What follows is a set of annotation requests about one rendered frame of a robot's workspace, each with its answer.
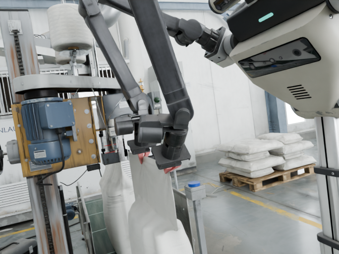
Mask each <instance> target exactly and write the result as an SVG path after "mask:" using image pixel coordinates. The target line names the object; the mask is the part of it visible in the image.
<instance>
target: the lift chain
mask: <svg viewBox="0 0 339 254"><path fill-rule="evenodd" d="M13 33H14V41H15V47H16V53H17V59H18V64H19V70H20V76H25V72H24V65H23V59H22V53H21V49H20V48H21V47H20V42H19V35H18V32H17V31H13ZM15 34H17V35H15ZM15 37H17V38H15ZM16 41H18V42H16ZM17 44H18V45H19V46H17ZM17 48H19V49H17ZM18 52H20V53H18ZM19 55H20V56H19ZM19 59H21V60H19ZM20 62H21V63H22V64H20ZM21 66H22V68H21ZM21 70H23V71H21ZM22 74H23V75H22ZM39 176H41V177H39ZM37 177H38V181H39V180H41V179H42V174H39V175H37ZM40 187H43V188H40ZM39 190H40V196H41V202H42V208H43V214H44V218H45V225H46V232H47V238H48V244H49V250H50V254H55V252H54V245H53V239H52V233H51V227H50V221H49V215H48V209H47V204H46V198H45V191H44V185H39ZM41 190H43V191H41ZM42 194H43V195H42ZM42 197H44V198H42ZM44 200H45V202H43V201H44ZM43 204H45V205H43ZM45 207H46V208H45ZM44 208H45V209H44ZM45 211H46V212H45ZM45 214H47V215H45ZM46 218H48V219H46ZM46 221H48V222H46ZM48 224H49V225H48ZM47 225H48V226H47ZM48 228H49V229H48ZM48 231H50V232H48ZM48 235H50V236H48ZM49 238H51V239H49ZM50 241H52V242H50ZM50 245H52V246H50ZM51 248H53V249H51ZM52 251H53V252H52ZM51 252H52V253H51Z"/></svg>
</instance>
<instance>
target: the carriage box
mask: <svg viewBox="0 0 339 254"><path fill-rule="evenodd" d="M68 100H71V102H72V105H73V106H74V108H75V110H76V112H75V116H76V123H77V129H79V132H78V136H77V141H76V142H74V141H73V137H72V136H66V138H69V139H70V145H71V156H70V158H69V159H68V160H66V161H65V166H64V168H63V170H65V169H70V168H75V167H80V166H85V165H90V164H96V163H101V160H100V154H99V147H98V141H97V134H96V128H95V122H94V115H93V109H92V102H91V98H90V96H89V97H79V98H70V99H63V102H66V101H68ZM21 107H22V105H21V104H12V105H11V108H10V112H12V115H13V121H14V126H15V132H16V138H17V144H18V150H19V156H20V161H21V167H22V173H23V177H29V176H34V175H39V174H44V173H49V172H54V171H58V170H60V169H61V168H62V165H63V162H59V163H54V164H51V166H52V168H47V169H41V170H36V171H30V165H29V161H31V160H30V155H29V150H28V145H29V144H31V141H29V140H27V139H26V133H25V129H24V127H23V121H22V115H21Z"/></svg>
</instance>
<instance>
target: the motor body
mask: <svg viewBox="0 0 339 254"><path fill-rule="evenodd" d="M52 102H63V99H62V98H61V97H47V98H37V99H30V100H25V101H22V102H21V105H22V107H21V109H22V115H23V121H24V127H25V133H26V139H27V140H29V141H31V144H29V145H28V150H29V155H30V160H31V162H32V163H33V164H35V165H48V164H54V163H59V162H62V153H61V147H60V142H59V138H58V135H57V134H56V133H55V129H42V128H41V123H40V117H39V111H38V108H39V107H40V106H42V105H44V104H45V103H52ZM61 138H62V145H63V151H64V158H65V161H66V160H68V159H69V158H70V156H71V145H70V139H69V138H66V136H65V137H63V136H62V134H61Z"/></svg>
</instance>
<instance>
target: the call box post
mask: <svg viewBox="0 0 339 254"><path fill-rule="evenodd" d="M193 207H194V215H195V222H196V229H197V236H198V244H199V251H200V254H207V247H206V240H205V233H204V225H203V218H202V211H201V203H200V199H198V200H194V201H193Z"/></svg>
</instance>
